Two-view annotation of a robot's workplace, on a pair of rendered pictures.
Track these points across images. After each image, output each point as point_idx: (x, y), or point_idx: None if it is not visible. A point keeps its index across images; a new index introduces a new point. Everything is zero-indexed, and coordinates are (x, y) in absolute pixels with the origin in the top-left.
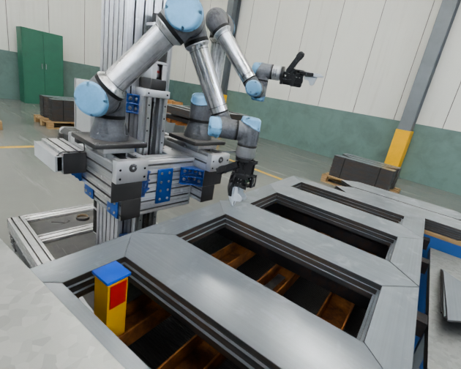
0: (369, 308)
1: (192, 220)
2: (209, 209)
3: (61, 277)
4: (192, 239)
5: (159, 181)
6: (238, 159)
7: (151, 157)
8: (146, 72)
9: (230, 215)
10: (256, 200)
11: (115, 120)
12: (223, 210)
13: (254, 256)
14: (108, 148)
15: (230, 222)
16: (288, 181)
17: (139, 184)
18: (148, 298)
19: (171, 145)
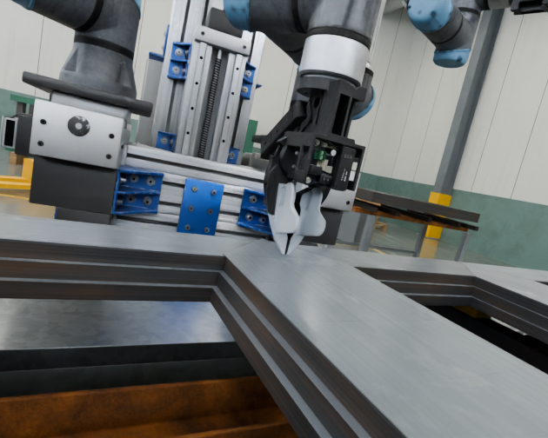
0: None
1: (76, 234)
2: (191, 239)
3: None
4: (2, 280)
5: (187, 204)
6: (298, 85)
7: (182, 155)
8: (210, 3)
9: (236, 262)
10: (385, 268)
11: (96, 46)
12: (233, 250)
13: None
14: (55, 89)
15: (225, 284)
16: (529, 274)
17: (107, 181)
18: None
19: (259, 164)
